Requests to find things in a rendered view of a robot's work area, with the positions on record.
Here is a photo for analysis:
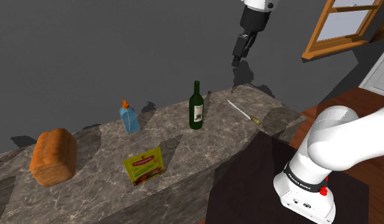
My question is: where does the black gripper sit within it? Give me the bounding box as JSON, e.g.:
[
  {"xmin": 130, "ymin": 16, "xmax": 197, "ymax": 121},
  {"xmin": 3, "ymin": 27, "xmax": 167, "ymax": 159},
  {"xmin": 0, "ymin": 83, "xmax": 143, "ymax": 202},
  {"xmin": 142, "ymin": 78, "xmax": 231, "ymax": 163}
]
[{"xmin": 231, "ymin": 5, "xmax": 271, "ymax": 67}]

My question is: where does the wooden framed window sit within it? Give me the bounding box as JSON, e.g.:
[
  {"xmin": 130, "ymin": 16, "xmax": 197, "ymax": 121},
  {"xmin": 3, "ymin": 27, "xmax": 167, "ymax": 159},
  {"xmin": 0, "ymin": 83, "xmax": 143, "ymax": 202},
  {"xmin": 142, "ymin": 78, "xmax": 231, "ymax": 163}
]
[{"xmin": 301, "ymin": 0, "xmax": 384, "ymax": 60}]

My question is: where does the dark green wine bottle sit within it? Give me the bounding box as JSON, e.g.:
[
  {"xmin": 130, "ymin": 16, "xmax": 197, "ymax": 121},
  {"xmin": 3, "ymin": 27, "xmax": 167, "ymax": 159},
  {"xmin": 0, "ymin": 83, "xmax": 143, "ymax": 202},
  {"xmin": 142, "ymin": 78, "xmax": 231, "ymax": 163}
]
[{"xmin": 188, "ymin": 80, "xmax": 205, "ymax": 130}]

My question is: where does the blue soap bottle orange pump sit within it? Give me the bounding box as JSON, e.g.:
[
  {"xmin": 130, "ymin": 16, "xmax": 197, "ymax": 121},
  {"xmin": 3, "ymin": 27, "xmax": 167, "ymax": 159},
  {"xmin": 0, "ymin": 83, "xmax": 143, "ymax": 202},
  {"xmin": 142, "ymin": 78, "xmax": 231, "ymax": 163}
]
[{"xmin": 119, "ymin": 99, "xmax": 141, "ymax": 134}]

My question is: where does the white panelled door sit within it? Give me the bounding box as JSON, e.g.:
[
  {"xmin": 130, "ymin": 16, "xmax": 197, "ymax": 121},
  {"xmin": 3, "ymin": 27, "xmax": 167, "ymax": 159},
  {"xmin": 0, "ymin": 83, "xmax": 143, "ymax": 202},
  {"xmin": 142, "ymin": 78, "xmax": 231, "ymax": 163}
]
[{"xmin": 359, "ymin": 43, "xmax": 384, "ymax": 99}]

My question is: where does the dark robot stand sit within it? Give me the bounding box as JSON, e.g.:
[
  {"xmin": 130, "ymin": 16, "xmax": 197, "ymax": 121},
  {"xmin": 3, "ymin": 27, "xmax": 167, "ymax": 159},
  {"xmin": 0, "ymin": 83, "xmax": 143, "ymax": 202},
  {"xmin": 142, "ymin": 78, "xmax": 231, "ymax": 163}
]
[{"xmin": 205, "ymin": 130, "xmax": 370, "ymax": 224}]

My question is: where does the yellow green food packet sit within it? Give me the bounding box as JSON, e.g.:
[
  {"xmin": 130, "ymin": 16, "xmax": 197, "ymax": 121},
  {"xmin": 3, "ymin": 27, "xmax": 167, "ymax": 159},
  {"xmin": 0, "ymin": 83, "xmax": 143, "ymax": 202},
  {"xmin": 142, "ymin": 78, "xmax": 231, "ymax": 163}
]
[{"xmin": 122, "ymin": 146, "xmax": 166, "ymax": 187}]

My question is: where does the brown bread loaf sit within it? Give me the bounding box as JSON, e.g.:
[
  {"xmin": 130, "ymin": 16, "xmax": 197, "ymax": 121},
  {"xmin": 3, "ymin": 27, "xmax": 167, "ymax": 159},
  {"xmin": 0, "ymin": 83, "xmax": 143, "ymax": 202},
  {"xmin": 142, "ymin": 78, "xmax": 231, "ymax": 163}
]
[{"xmin": 29, "ymin": 128, "xmax": 78, "ymax": 188}]

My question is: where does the knife with wooden handle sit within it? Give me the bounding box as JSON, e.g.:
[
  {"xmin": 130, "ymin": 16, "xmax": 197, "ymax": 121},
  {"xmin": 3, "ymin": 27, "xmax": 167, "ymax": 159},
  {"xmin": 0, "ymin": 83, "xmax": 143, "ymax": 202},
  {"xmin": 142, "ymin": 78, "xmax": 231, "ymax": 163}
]
[{"xmin": 226, "ymin": 99, "xmax": 261, "ymax": 126}]

